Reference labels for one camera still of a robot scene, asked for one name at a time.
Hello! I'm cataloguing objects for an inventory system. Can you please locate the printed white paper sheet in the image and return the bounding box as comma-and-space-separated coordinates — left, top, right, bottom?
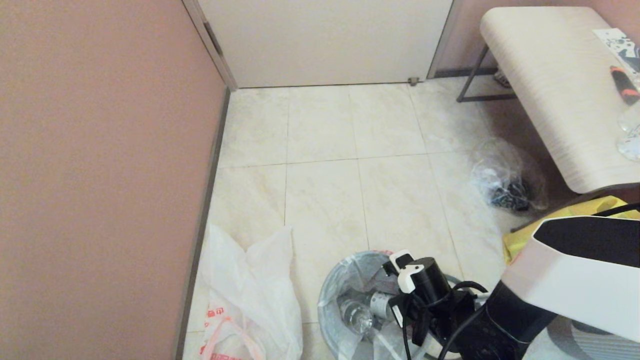
593, 27, 640, 62

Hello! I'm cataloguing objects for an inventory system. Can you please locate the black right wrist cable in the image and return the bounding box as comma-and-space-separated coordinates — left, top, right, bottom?
440, 280, 493, 360

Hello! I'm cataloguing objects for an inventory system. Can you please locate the white wood-grain table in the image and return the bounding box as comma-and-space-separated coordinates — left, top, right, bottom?
456, 6, 640, 194

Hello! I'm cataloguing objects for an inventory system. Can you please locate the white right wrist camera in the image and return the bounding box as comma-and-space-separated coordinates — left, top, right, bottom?
389, 250, 425, 294

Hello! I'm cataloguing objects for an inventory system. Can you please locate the yellow fabric tote bag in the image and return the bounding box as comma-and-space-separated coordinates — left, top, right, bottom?
502, 196, 640, 266

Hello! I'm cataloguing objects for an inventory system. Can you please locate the grey baseboard strip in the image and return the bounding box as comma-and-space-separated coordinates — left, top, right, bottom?
172, 86, 232, 360

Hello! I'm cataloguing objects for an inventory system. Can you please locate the grey ribbed bin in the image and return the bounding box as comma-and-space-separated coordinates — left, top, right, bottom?
547, 315, 640, 360

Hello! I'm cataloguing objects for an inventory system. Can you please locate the clear crumpled plastic bottle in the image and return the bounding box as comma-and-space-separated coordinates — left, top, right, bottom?
616, 102, 640, 162

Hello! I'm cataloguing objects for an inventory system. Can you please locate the white red-print plastic bag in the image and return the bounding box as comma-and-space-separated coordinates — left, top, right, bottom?
192, 223, 303, 360

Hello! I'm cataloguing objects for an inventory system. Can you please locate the black orange tool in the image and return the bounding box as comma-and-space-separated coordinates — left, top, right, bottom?
609, 65, 640, 106

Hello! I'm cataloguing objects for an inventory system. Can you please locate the clear bag with black items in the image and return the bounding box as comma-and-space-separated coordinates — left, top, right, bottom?
472, 139, 549, 212

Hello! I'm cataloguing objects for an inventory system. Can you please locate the white door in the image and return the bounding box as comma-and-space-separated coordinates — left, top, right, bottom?
197, 0, 455, 89

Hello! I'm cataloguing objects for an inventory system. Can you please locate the white bag with orange print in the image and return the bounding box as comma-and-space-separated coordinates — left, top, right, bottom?
318, 250, 453, 360

